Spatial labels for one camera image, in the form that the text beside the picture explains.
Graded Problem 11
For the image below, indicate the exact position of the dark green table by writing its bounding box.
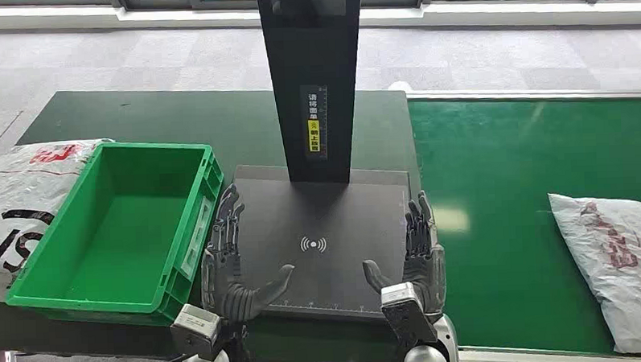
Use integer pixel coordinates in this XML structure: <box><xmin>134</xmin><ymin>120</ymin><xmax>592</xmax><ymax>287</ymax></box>
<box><xmin>0</xmin><ymin>78</ymin><xmax>450</xmax><ymax>362</ymax></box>

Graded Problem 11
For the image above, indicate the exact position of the green plastic crate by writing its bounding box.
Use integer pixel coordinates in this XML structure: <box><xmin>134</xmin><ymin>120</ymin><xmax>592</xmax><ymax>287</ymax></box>
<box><xmin>0</xmin><ymin>138</ymin><xmax>230</xmax><ymax>333</ymax></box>

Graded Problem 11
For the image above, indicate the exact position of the large white printed bag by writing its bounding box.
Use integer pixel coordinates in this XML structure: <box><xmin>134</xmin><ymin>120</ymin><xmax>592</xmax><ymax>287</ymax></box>
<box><xmin>0</xmin><ymin>138</ymin><xmax>120</xmax><ymax>303</ymax></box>

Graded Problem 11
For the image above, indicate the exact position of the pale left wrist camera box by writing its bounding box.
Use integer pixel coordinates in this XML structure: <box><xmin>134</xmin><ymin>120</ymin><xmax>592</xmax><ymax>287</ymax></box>
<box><xmin>169</xmin><ymin>302</ymin><xmax>224</xmax><ymax>362</ymax></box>

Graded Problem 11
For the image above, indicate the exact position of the white window sill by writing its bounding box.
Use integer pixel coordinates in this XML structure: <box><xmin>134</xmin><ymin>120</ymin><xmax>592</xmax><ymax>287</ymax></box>
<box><xmin>0</xmin><ymin>0</ymin><xmax>641</xmax><ymax>48</ymax></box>

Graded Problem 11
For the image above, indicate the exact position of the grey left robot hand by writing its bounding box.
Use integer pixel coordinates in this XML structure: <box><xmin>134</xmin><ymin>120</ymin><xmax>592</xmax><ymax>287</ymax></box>
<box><xmin>197</xmin><ymin>180</ymin><xmax>298</xmax><ymax>326</ymax></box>

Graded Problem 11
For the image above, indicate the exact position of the green conveyor belt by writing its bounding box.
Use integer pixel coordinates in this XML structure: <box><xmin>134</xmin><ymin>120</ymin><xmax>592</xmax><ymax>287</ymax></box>
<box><xmin>407</xmin><ymin>91</ymin><xmax>641</xmax><ymax>362</ymax></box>

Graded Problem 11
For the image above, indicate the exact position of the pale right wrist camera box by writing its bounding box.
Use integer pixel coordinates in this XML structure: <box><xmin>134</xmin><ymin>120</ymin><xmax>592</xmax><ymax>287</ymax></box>
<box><xmin>380</xmin><ymin>281</ymin><xmax>439</xmax><ymax>346</ymax></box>

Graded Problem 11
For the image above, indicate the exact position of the silver conveyor frame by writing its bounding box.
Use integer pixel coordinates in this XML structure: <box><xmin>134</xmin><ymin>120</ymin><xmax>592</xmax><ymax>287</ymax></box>
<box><xmin>405</xmin><ymin>82</ymin><xmax>641</xmax><ymax>362</ymax></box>

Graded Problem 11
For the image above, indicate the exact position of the grey parcel bag red print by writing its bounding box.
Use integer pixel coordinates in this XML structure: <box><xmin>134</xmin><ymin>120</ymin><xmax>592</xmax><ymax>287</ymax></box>
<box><xmin>547</xmin><ymin>189</ymin><xmax>641</xmax><ymax>358</ymax></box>

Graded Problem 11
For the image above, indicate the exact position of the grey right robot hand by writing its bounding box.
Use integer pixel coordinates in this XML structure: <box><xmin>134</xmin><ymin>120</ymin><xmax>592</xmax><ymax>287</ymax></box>
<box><xmin>359</xmin><ymin>190</ymin><xmax>450</xmax><ymax>326</ymax></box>

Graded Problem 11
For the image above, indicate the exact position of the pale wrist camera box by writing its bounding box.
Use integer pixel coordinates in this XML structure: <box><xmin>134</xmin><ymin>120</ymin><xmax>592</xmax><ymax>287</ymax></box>
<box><xmin>169</xmin><ymin>302</ymin><xmax>224</xmax><ymax>362</ymax></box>
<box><xmin>380</xmin><ymin>281</ymin><xmax>439</xmax><ymax>346</ymax></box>

